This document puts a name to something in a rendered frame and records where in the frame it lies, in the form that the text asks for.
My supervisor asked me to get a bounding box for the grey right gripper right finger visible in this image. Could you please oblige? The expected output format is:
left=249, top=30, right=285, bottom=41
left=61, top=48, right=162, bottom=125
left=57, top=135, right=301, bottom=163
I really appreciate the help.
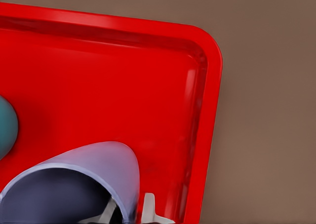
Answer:
left=141, top=192, right=175, bottom=224

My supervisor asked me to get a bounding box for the lavender cup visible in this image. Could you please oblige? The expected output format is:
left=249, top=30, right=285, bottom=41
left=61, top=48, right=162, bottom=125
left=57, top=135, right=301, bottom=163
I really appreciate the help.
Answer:
left=0, top=141, right=140, bottom=224

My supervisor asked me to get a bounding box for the red plastic tray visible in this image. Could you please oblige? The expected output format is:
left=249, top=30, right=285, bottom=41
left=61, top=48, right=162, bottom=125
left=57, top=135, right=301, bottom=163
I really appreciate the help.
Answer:
left=0, top=1, right=223, bottom=224

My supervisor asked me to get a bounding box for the teal bowl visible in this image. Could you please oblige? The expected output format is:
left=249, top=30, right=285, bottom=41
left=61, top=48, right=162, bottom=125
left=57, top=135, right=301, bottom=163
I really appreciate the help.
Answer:
left=0, top=95, right=19, bottom=160

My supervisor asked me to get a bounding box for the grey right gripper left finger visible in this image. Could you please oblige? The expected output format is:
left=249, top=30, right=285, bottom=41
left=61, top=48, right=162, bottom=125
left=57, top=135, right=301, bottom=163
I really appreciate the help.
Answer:
left=79, top=196, right=119, bottom=224

